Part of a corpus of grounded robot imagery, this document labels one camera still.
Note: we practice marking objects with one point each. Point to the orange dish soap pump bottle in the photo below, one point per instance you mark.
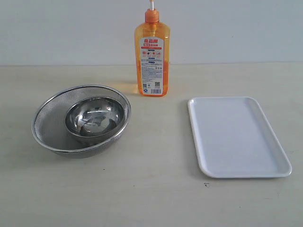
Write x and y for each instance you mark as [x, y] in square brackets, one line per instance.
[151, 41]

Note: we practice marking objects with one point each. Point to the small stainless steel bowl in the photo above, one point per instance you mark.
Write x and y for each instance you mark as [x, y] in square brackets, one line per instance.
[94, 120]

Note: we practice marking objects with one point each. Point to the steel mesh colander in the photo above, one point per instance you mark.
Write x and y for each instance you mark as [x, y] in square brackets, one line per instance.
[48, 127]

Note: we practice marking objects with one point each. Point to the white plastic tray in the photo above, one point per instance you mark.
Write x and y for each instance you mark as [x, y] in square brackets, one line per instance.
[234, 139]

